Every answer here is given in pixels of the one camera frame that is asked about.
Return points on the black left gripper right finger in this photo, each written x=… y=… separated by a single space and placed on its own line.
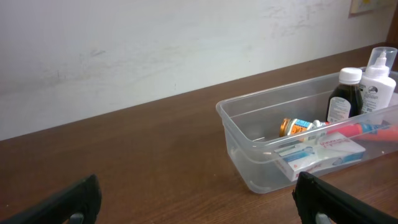
x=320 y=202

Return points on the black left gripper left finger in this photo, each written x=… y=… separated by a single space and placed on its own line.
x=78 y=203

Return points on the white medicine box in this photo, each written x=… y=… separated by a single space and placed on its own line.
x=325 y=152

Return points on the small gold-lid balm jar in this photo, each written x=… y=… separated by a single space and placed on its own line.
x=293 y=126

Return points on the orange tablet tube white cap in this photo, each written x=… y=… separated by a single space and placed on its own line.
x=363 y=131

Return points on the black bottle white cap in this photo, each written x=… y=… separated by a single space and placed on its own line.
x=346 y=100

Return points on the white spray bottle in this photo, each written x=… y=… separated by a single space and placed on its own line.
x=376 y=86

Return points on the clear plastic container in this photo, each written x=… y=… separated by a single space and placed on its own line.
x=252 y=123

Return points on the paper notice on wall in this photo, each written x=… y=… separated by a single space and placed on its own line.
x=359 y=7

